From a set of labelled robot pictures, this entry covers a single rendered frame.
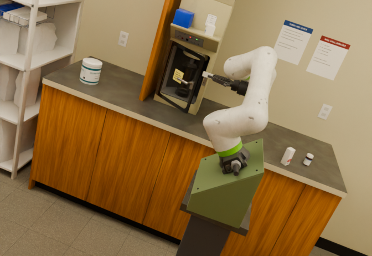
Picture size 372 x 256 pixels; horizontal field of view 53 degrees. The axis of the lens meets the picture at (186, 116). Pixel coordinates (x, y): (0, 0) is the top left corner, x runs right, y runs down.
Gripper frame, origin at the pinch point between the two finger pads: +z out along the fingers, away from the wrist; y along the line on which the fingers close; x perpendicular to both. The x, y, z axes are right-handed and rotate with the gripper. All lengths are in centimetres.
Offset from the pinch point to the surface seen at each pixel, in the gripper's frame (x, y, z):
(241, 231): 36, 88, -43
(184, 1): -36.5, -11.9, 30.2
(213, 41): -21.3, -1.1, 3.3
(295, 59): -18, -55, -53
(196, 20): -28.1, -11.9, 18.9
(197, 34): -22.3, -0.4, 14.0
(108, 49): 24, -55, 88
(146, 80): 18.4, -2.9, 38.0
